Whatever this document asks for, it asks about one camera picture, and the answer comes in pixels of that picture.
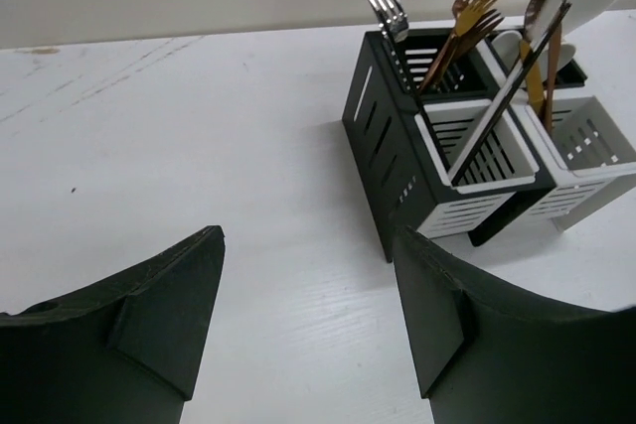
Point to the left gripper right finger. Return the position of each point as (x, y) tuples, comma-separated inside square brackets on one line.
[(487, 351)]

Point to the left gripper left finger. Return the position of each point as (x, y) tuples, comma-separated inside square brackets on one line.
[(125, 349)]

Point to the white chopstick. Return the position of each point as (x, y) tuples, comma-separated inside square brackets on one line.
[(491, 115)]

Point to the gold knife green handle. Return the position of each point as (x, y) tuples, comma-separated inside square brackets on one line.
[(534, 84)]

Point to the rose gold knife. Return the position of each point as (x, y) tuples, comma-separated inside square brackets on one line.
[(554, 53)]

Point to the large white ceramic spoon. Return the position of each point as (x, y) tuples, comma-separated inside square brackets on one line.
[(507, 47)]

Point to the small copper fork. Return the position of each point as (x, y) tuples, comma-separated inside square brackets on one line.
[(461, 46)]

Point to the gold fork green handle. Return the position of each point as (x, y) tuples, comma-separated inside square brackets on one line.
[(466, 20)]

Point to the silver fork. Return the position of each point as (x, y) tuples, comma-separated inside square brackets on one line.
[(392, 18)]

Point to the black chopstick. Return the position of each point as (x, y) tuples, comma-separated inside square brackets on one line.
[(561, 13)]

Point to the brown wooden spoon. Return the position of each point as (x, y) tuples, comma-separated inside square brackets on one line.
[(537, 18)]

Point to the white utensil rack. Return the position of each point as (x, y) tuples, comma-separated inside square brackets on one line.
[(585, 161)]

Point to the black utensil rack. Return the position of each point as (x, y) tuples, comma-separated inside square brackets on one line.
[(403, 146)]

